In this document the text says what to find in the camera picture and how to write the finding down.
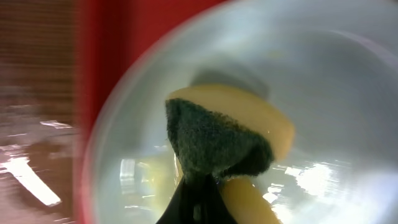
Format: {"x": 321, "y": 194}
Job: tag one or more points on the green yellow sponge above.
{"x": 232, "y": 135}

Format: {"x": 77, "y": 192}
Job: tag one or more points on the red plastic tray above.
{"x": 112, "y": 35}

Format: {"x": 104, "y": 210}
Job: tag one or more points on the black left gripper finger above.
{"x": 197, "y": 203}

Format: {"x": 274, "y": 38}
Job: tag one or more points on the light blue plate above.
{"x": 330, "y": 66}

